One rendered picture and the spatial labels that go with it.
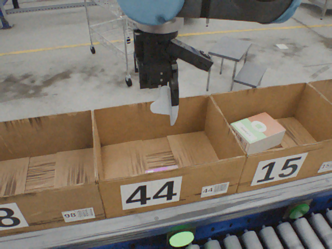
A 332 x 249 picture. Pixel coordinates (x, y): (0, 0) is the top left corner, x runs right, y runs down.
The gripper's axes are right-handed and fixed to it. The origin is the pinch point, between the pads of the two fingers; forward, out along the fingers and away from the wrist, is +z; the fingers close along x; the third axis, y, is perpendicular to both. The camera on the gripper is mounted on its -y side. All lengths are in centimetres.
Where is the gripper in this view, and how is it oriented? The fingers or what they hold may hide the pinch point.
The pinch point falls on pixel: (168, 107)
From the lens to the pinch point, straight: 67.0
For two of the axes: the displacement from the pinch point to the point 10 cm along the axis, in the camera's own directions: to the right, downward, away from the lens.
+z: 0.0, 7.5, 6.6
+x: 2.2, 6.4, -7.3
